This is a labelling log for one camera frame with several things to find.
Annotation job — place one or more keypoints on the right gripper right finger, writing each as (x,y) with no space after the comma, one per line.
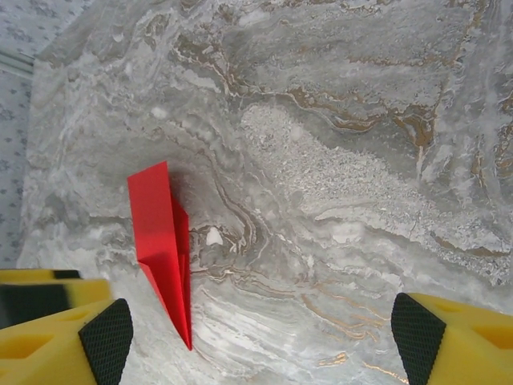
(461,345)

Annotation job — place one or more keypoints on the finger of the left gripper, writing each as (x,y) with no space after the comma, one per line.
(36,301)

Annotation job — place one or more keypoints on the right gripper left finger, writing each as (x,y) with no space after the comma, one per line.
(60,349)

